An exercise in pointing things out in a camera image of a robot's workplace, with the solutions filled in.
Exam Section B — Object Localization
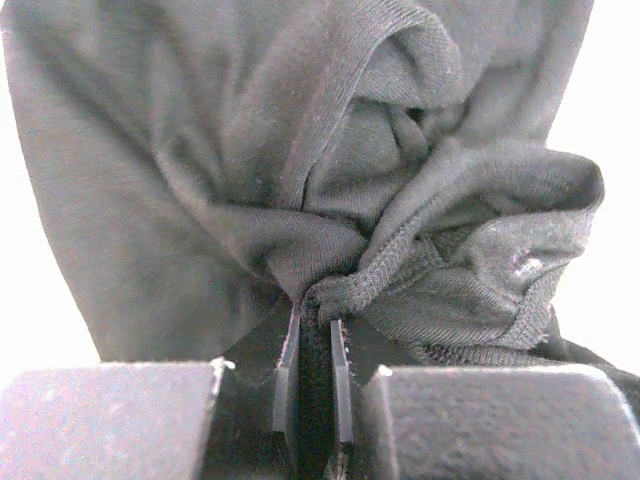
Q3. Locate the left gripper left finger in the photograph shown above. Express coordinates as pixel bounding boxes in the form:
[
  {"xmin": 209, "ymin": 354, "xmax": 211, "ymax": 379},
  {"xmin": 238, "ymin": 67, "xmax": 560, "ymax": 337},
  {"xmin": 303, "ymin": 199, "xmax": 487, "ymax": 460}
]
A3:
[{"xmin": 1, "ymin": 306, "xmax": 299, "ymax": 479}]

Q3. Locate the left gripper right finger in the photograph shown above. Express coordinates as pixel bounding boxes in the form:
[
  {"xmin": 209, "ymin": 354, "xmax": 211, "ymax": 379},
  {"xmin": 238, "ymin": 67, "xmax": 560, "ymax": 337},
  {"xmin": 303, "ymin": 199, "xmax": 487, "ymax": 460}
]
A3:
[{"xmin": 329, "ymin": 320, "xmax": 639, "ymax": 479}]

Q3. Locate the black tank top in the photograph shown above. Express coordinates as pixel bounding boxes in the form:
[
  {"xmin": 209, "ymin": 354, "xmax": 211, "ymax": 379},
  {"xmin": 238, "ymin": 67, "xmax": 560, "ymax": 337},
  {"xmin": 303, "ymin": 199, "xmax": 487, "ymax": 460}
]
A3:
[{"xmin": 1, "ymin": 1, "xmax": 639, "ymax": 479}]

